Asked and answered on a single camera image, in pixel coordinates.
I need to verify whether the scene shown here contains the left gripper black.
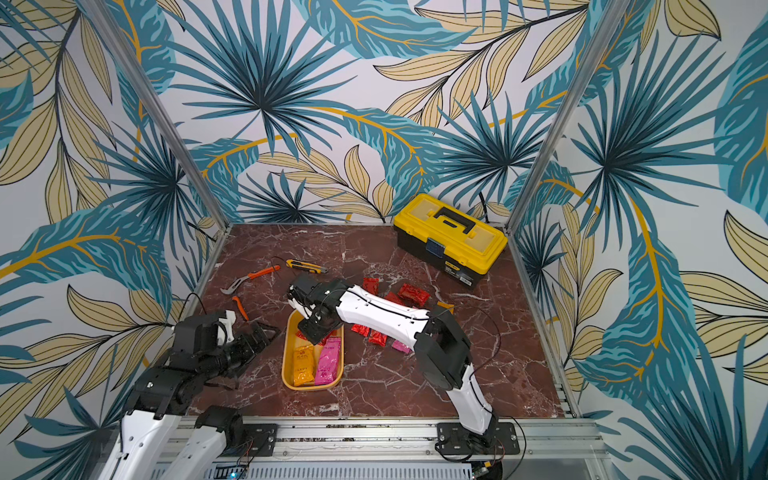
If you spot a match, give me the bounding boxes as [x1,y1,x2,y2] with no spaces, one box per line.
[200,318,282,380]

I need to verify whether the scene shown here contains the red tea bag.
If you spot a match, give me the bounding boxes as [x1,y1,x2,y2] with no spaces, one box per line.
[295,329,341,346]
[351,324,370,337]
[362,277,380,296]
[385,292,404,305]
[398,284,430,308]
[367,330,388,347]

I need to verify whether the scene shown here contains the yellow plastic storage box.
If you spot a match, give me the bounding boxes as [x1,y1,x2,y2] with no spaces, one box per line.
[282,311,345,391]

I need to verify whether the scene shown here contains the pink tea bag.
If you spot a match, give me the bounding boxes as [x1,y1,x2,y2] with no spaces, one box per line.
[392,340,412,354]
[315,337,342,385]

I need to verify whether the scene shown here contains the orange yellow tea bag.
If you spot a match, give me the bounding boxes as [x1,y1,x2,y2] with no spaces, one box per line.
[437,301,455,314]

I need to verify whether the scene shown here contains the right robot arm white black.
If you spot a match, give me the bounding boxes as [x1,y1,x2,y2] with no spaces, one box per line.
[287,274,498,438]

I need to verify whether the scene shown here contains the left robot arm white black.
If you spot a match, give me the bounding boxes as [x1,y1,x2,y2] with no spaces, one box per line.
[99,310,281,479]

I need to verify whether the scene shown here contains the yellow black utility knife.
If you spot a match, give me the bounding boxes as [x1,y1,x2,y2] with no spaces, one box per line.
[285,259,328,274]

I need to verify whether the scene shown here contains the yellow black toolbox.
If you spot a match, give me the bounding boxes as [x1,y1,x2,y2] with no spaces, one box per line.
[393,193,508,288]

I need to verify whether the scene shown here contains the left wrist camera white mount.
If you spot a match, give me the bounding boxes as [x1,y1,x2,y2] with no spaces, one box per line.
[217,310,237,346]

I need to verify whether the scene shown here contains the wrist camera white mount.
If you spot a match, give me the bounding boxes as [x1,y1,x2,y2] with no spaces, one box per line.
[287,285,306,311]
[217,310,237,346]

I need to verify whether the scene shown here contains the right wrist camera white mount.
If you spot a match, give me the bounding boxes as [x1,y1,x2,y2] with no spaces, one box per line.
[287,285,306,311]

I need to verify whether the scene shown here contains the orange handled pliers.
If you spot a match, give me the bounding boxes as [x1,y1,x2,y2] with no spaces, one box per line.
[220,265,281,322]

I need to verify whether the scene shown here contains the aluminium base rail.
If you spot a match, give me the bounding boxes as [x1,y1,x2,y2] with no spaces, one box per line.
[95,416,613,480]

